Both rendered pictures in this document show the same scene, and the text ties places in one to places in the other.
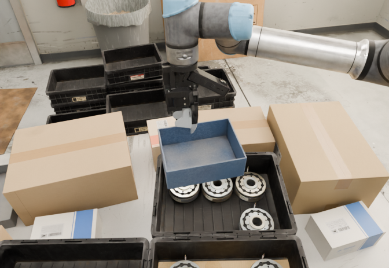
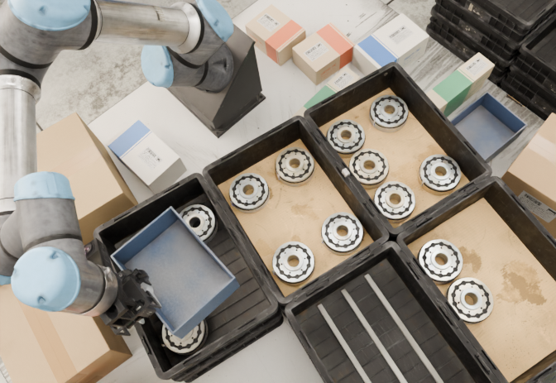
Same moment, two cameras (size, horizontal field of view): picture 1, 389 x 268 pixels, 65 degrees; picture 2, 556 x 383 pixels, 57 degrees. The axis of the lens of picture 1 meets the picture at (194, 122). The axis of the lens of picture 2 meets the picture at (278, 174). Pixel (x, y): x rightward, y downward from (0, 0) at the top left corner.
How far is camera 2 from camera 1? 65 cm
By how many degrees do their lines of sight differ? 60
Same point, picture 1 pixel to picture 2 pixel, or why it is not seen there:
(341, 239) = (165, 151)
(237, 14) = (53, 187)
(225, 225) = not seen: hidden behind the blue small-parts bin
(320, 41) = (10, 125)
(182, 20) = (79, 262)
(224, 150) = (151, 253)
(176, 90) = (136, 294)
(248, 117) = (13, 308)
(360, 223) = (137, 140)
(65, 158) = not seen: outside the picture
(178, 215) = (225, 318)
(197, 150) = (166, 285)
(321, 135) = not seen: hidden behind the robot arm
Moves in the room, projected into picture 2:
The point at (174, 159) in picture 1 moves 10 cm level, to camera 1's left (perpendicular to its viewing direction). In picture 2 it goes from (194, 304) to (218, 351)
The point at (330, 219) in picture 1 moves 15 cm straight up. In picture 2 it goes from (144, 165) to (126, 141)
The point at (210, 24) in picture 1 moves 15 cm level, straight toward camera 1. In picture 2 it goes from (73, 222) to (174, 174)
